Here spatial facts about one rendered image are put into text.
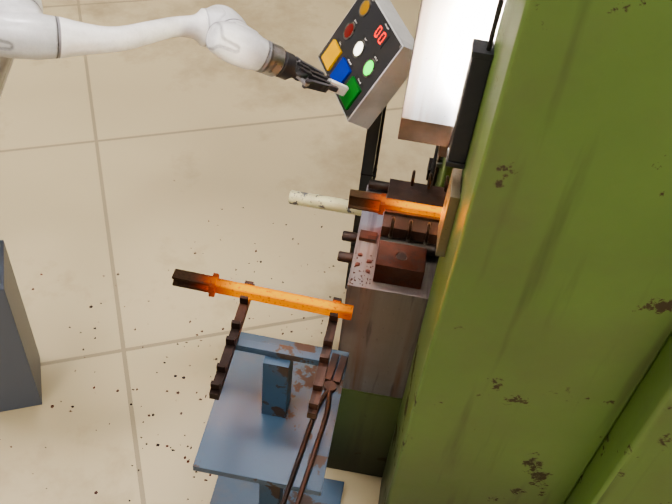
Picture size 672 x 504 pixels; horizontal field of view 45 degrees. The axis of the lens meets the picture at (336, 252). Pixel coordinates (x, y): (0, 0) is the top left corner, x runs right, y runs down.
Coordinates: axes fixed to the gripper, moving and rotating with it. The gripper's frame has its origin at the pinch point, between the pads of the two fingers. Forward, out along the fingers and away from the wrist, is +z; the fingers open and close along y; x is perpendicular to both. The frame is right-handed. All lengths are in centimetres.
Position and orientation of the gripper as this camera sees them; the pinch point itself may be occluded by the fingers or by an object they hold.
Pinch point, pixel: (336, 87)
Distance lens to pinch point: 238.9
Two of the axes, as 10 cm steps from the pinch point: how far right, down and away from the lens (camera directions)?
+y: 2.7, 7.2, -6.4
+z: 7.9, 2.2, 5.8
